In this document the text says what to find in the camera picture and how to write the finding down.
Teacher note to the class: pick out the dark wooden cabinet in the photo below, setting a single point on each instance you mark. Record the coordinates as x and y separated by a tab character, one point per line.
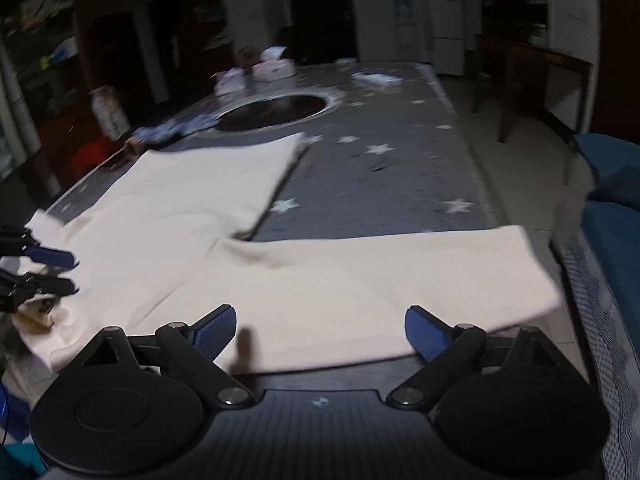
45	60

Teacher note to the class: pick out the brown tape roll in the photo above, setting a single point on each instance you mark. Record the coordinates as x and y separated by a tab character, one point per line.
134	147

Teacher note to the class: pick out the white paper bag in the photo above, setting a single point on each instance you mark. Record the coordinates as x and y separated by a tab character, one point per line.
110	112

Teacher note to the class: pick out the blue white patterned cloth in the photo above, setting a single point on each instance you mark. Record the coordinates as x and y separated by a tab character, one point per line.
170	130

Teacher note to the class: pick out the flat white box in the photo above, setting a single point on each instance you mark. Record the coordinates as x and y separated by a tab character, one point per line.
377	80

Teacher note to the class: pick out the pink white tissue pack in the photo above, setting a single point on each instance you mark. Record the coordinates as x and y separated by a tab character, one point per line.
272	67
230	80

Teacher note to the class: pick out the round black cooktop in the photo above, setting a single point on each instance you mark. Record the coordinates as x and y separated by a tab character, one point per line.
272	112

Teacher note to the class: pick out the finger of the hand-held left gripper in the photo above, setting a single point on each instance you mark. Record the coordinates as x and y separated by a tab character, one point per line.
52	256
52	287

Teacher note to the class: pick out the cream pants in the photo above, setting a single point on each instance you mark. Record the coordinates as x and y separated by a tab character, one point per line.
300	300

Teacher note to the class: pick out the dark wooden side table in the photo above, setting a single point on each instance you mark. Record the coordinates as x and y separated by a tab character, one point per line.
545	75

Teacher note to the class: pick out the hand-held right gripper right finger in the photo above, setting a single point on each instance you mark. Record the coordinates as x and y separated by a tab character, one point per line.
424	332

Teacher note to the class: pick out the grey star-printed tablecloth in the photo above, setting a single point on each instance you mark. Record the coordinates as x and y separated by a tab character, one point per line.
390	185

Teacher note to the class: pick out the white refrigerator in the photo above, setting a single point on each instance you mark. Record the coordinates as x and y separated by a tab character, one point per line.
446	30

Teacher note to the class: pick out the dark wooden shelf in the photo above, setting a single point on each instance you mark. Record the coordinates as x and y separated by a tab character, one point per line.
515	0

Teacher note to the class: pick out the blue cushion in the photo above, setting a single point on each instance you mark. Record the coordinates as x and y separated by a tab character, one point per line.
612	195

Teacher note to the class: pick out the red stool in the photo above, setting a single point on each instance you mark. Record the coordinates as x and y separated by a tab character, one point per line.
95	155

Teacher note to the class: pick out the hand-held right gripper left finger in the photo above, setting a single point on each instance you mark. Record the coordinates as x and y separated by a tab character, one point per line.
220	329

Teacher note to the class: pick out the grey patterned blanket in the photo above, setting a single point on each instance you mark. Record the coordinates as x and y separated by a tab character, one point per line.
612	350

